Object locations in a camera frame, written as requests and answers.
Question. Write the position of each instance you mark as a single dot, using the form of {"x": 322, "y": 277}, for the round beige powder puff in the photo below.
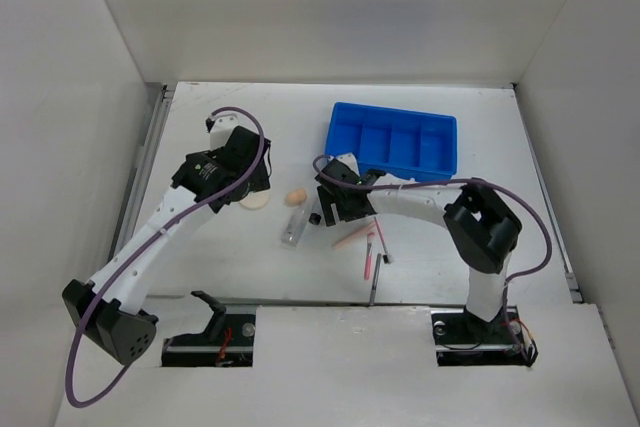
{"x": 255, "y": 200}

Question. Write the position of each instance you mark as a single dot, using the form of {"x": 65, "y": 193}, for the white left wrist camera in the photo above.
{"x": 219, "y": 129}

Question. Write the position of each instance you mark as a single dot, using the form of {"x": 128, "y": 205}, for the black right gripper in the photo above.
{"x": 326, "y": 198}

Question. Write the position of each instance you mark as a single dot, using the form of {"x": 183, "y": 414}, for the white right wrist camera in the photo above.
{"x": 350, "y": 161}

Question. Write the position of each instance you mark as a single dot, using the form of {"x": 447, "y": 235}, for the grey makeup pen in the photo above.
{"x": 375, "y": 279}

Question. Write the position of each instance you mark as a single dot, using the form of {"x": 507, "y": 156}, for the clear bottle black cap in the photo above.
{"x": 315, "y": 216}

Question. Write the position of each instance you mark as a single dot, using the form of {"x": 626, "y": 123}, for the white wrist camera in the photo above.
{"x": 219, "y": 129}
{"x": 350, "y": 161}

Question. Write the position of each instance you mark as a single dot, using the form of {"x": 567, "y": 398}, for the beige pink pencil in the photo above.
{"x": 356, "y": 234}

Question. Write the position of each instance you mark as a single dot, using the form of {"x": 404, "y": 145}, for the peach makeup sponge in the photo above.
{"x": 296, "y": 197}

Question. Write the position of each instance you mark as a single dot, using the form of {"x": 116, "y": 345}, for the thin pink brush black tip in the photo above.
{"x": 387, "y": 257}

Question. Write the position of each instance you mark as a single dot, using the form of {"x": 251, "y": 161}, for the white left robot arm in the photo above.
{"x": 205, "y": 182}

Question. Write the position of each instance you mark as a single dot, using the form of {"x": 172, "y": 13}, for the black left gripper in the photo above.
{"x": 258, "y": 180}

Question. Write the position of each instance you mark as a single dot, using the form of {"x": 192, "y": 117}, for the blue plastic organizer tray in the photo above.
{"x": 407, "y": 144}

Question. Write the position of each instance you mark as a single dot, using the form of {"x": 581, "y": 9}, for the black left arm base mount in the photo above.
{"x": 227, "y": 340}

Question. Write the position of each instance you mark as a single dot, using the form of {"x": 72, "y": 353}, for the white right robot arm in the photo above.
{"x": 483, "y": 228}

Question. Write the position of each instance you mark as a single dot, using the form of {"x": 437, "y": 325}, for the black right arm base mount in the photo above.
{"x": 461, "y": 340}

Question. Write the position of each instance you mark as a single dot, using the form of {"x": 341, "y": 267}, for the aluminium rail right edge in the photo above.
{"x": 571, "y": 280}

